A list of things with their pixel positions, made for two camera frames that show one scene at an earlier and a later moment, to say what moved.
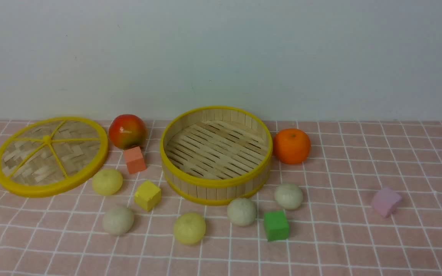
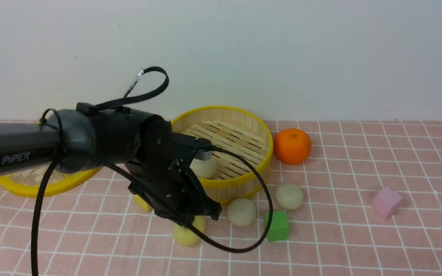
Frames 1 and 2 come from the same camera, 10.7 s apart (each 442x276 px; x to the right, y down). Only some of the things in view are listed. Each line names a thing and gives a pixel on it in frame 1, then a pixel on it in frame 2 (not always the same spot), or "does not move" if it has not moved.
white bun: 288,196 does not move
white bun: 241,211 does not move
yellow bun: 189,228 does not move
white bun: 118,220 → 206,169
